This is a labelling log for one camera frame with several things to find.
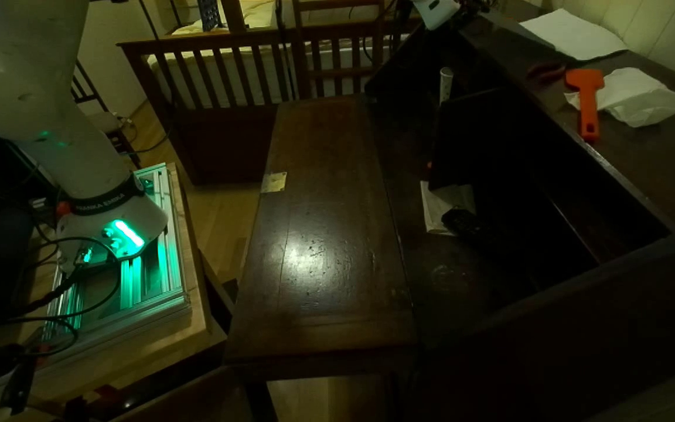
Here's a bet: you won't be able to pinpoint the small white paper piece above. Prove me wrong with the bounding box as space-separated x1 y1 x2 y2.
420 182 476 238

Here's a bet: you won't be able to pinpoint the black cable on base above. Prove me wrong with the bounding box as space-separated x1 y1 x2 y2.
0 232 125 372

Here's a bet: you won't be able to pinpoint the small yellow sticky note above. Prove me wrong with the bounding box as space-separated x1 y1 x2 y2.
260 171 288 192

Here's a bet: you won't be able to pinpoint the wooden base platform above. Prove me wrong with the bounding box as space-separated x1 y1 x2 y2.
0 165 226 404

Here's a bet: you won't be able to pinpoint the black remote control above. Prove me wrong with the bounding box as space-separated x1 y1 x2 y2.
440 210 508 256

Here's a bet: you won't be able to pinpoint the orange plastic scraper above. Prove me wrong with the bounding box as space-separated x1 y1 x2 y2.
565 68 605 143

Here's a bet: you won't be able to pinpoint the red handled pliers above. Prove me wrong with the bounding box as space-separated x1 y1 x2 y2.
527 64 568 84

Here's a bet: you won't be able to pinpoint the wooden crib railing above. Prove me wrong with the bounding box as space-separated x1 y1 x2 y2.
119 21 417 185

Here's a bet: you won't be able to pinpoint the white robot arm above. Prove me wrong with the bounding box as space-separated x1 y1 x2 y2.
0 0 166 241

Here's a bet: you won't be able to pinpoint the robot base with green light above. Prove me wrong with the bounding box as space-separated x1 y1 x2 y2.
43 165 185 341

